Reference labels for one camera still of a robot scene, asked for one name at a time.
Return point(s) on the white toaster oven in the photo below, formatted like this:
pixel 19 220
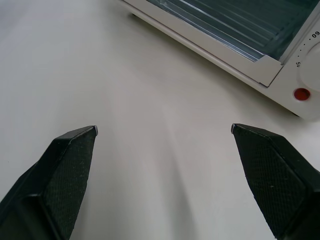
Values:
pixel 282 82

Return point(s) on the glass oven door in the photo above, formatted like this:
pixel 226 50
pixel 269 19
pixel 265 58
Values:
pixel 225 27

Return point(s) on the white timer knob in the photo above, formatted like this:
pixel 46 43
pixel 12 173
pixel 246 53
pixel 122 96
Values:
pixel 312 67

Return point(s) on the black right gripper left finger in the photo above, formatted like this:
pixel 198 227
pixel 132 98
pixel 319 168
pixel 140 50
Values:
pixel 57 180

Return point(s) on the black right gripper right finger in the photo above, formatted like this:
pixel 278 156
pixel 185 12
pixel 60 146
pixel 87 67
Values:
pixel 270 175

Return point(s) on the red indicator light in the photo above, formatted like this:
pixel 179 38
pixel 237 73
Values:
pixel 301 94

